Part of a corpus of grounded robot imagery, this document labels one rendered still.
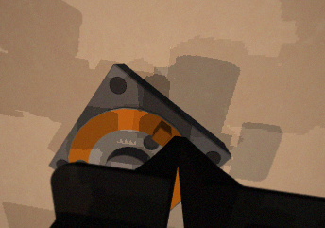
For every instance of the orange round plate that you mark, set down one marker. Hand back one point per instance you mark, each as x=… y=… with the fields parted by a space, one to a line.
x=117 y=128

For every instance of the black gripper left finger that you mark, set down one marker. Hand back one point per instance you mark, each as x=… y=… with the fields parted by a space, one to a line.
x=141 y=196

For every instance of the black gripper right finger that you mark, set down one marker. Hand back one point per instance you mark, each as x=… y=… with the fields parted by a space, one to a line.
x=211 y=198

